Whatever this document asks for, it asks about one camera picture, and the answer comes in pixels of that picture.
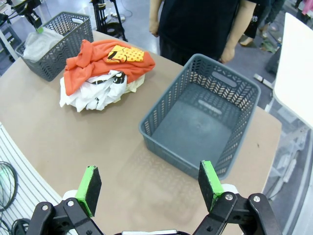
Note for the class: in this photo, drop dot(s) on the person's left hand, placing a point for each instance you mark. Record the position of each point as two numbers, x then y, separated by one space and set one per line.
227 55

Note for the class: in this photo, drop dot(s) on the large white side table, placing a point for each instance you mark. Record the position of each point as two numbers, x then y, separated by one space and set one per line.
296 61

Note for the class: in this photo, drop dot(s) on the grey woven plastic basket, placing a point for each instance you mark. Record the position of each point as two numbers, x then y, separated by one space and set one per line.
193 132
73 41

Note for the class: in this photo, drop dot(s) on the person's right forearm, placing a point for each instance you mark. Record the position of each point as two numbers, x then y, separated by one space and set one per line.
155 9

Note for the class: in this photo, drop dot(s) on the white T-shirt black print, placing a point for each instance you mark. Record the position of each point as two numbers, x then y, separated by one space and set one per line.
88 95

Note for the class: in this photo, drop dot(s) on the cream garment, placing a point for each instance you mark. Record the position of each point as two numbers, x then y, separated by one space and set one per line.
137 84

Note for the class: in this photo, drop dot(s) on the black camera tripod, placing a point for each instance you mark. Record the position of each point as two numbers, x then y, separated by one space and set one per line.
101 17

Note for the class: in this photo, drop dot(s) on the yellow red-dotted garment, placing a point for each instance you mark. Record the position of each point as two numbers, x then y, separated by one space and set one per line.
129 54

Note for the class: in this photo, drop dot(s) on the person in black T-shirt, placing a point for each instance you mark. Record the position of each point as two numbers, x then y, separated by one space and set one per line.
195 24

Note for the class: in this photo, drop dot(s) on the person's left forearm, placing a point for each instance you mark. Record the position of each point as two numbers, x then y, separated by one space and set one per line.
238 29

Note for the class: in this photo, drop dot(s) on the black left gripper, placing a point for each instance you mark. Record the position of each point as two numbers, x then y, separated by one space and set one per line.
33 17

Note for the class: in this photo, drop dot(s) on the orange shirt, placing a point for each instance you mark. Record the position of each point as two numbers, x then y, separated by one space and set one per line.
97 66

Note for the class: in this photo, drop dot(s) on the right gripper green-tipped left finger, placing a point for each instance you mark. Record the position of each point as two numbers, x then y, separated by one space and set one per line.
89 191

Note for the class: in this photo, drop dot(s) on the person's right hand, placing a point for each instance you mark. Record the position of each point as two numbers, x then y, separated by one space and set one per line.
154 28

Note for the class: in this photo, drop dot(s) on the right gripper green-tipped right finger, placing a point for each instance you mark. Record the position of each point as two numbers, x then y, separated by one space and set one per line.
207 186

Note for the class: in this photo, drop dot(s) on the clear plastic storage rack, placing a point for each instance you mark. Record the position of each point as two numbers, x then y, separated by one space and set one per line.
291 159

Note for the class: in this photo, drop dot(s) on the pale grey garment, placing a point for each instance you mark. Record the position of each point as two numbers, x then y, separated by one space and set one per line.
41 46

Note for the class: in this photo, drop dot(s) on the figure in dark floral skirt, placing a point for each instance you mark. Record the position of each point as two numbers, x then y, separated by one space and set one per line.
253 22

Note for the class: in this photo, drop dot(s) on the white ribbed panel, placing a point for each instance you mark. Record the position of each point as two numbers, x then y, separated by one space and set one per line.
27 176

